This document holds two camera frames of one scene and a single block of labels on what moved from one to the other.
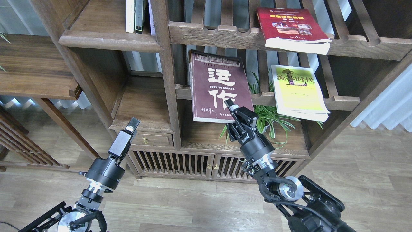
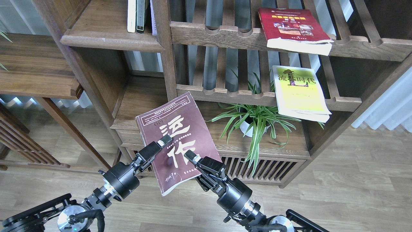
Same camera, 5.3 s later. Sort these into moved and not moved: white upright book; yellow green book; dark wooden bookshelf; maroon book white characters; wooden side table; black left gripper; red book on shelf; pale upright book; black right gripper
Moved: black left gripper; maroon book white characters; black right gripper
Not moved: dark wooden bookshelf; pale upright book; yellow green book; white upright book; wooden side table; red book on shelf
